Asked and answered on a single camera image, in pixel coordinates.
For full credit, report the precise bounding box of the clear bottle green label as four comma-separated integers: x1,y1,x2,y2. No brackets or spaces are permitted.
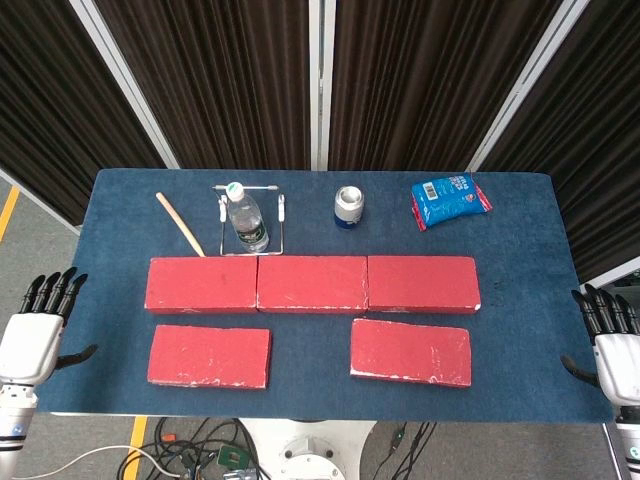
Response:
225,181,270,254

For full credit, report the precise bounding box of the blue white can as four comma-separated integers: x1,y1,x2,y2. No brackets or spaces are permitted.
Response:
333,185,366,230

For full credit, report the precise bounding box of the blue table cloth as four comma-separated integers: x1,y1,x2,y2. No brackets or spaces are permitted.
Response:
32,168,615,425

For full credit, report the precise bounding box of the blue snack bag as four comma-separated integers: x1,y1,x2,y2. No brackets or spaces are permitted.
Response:
410,172,494,233

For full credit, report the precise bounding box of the black cable with green plug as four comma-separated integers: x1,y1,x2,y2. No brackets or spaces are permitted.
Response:
387,422,437,480

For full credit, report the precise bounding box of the black cable bundle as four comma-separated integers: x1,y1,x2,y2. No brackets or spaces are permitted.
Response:
149,417,261,480

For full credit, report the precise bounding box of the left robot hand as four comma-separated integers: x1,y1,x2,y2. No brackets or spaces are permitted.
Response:
0,267,99,389

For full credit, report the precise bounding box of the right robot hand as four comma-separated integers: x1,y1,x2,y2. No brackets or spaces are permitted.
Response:
559,283,640,409

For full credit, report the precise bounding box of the white cable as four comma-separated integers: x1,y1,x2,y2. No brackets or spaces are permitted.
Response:
0,443,184,480

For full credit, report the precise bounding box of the wooden stick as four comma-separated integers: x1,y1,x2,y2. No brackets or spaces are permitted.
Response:
155,192,206,258

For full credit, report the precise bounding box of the white table leg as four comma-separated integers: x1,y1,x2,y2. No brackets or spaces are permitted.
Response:
602,422,626,480

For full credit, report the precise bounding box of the green circuit board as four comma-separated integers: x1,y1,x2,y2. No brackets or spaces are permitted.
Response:
218,446,250,471

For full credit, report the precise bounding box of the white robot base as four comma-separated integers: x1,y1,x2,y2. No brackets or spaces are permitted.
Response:
239,418,376,480

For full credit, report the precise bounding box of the dark pleated partition panel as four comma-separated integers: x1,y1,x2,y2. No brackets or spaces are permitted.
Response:
467,0,640,296
69,0,321,171
319,0,596,171
0,0,179,236

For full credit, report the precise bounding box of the metal wire stand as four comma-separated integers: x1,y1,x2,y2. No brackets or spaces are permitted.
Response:
211,183,286,257

